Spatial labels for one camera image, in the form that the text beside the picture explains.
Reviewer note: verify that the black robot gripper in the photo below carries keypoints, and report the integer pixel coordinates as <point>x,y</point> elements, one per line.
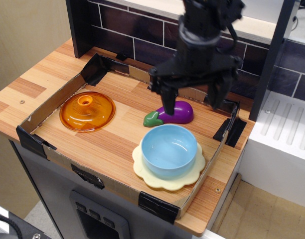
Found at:
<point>194,64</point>

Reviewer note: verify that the light blue plastic bowl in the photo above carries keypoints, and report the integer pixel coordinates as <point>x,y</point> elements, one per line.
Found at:
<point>169,150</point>

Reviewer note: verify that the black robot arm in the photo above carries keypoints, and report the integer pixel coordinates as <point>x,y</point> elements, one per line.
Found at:
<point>206,39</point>

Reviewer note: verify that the cream scalloped plastic plate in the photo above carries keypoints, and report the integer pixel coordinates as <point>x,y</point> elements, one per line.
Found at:
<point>171,183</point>

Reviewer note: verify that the purple toy eggplant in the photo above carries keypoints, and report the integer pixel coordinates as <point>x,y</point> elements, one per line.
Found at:
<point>183,114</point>

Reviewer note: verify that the cardboard tray border with tape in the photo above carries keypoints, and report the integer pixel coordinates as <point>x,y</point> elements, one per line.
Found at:
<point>106,154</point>

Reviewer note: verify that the white toy sink drainboard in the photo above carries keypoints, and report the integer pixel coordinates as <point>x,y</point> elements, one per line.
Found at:
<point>274,156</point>

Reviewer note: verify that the orange transparent pot lid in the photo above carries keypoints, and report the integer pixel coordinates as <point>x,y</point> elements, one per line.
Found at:
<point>87,112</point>

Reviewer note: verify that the dark left shelf panel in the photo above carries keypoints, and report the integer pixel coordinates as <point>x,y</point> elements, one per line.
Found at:
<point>79,15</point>

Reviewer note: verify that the dark grey vertical post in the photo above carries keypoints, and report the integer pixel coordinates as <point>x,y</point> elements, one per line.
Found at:
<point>281,34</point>

